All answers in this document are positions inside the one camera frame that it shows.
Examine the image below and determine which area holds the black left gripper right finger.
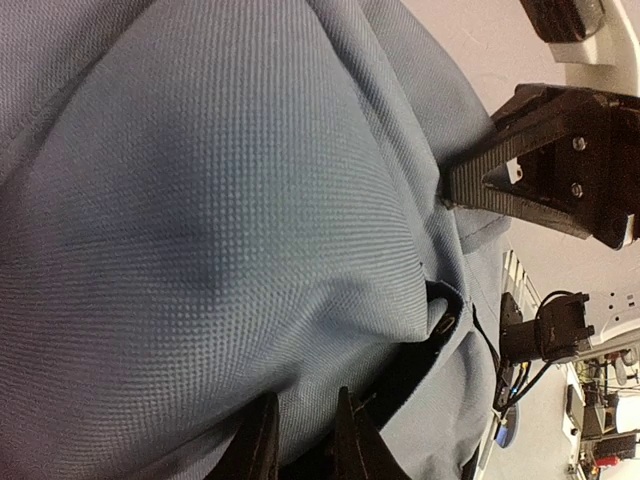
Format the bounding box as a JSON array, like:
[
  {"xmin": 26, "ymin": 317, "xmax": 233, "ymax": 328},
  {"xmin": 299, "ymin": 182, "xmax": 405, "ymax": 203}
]
[{"xmin": 332, "ymin": 387, "xmax": 409, "ymax": 480}]

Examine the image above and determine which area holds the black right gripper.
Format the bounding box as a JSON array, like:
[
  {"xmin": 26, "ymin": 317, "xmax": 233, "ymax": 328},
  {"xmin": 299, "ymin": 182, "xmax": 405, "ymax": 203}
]
[{"xmin": 443, "ymin": 84, "xmax": 639, "ymax": 250}]

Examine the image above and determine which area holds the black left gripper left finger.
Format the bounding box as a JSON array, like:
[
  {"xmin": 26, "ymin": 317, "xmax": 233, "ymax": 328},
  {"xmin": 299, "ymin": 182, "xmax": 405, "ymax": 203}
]
[{"xmin": 205, "ymin": 392, "xmax": 280, "ymax": 480}]

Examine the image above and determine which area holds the blue grey backpack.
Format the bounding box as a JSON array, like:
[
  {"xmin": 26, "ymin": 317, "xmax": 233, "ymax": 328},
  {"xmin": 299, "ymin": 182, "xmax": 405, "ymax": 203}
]
[{"xmin": 1, "ymin": 1, "xmax": 509, "ymax": 479}]

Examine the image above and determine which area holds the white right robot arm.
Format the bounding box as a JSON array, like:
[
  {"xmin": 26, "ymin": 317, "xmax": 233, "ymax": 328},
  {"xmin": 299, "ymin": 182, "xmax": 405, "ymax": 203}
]
[{"xmin": 443, "ymin": 1, "xmax": 639, "ymax": 250}]

